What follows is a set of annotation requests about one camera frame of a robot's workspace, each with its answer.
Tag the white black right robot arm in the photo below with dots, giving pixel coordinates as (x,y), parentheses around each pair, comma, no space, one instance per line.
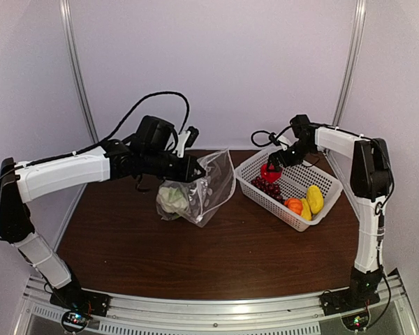
(371,182)

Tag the clear zip top bag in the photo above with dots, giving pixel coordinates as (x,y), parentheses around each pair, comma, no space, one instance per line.
(207,194)

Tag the red toy bell pepper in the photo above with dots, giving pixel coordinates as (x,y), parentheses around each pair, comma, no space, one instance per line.
(270,177)

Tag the yellow toy banana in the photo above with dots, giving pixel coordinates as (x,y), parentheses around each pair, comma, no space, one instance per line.
(306,213)

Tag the white toy cauliflower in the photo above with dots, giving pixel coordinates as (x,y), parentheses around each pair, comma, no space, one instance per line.
(171,204)

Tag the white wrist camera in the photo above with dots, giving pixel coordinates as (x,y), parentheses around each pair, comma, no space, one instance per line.
(185,140)
(276,140)

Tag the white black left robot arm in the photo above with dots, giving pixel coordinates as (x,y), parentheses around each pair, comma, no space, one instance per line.
(156,149)

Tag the right aluminium frame post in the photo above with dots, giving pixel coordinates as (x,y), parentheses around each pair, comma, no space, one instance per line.
(351,60)

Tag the left aluminium frame post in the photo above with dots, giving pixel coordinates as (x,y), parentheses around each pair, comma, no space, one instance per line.
(67,22)

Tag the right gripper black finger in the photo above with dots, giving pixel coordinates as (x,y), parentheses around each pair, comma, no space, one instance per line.
(278,167)
(269,166)

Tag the orange toy pumpkin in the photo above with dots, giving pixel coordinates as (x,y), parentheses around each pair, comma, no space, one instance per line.
(295,205)

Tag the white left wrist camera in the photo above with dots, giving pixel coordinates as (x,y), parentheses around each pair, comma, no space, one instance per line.
(185,140)

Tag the left round circuit board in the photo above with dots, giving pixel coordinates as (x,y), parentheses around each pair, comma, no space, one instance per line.
(74,322)

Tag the white perforated plastic basket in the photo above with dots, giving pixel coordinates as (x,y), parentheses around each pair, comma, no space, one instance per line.
(293,183)

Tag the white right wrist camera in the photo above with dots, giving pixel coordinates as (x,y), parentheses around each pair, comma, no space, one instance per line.
(276,140)

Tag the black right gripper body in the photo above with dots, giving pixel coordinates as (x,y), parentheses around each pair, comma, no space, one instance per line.
(295,158)

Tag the dark red toy grapes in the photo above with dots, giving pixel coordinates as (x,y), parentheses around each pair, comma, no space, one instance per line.
(271,189)

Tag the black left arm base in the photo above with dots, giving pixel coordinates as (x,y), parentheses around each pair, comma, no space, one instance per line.
(73,297)

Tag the aluminium frame post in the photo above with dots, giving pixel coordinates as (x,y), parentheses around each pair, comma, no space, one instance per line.
(67,22)
(351,60)

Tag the yellow toy pepper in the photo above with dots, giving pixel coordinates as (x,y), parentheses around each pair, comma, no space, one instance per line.
(315,199)

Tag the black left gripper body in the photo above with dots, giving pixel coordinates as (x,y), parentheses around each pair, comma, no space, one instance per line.
(156,165)

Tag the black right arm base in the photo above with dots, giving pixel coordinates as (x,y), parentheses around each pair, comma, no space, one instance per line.
(352,296)

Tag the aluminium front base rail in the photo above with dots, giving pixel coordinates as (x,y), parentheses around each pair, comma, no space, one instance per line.
(297,314)

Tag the right round circuit board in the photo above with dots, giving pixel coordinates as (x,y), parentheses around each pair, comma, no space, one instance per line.
(356,322)

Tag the round circuit board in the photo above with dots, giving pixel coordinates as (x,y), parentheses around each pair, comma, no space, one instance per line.
(356,322)
(74,322)

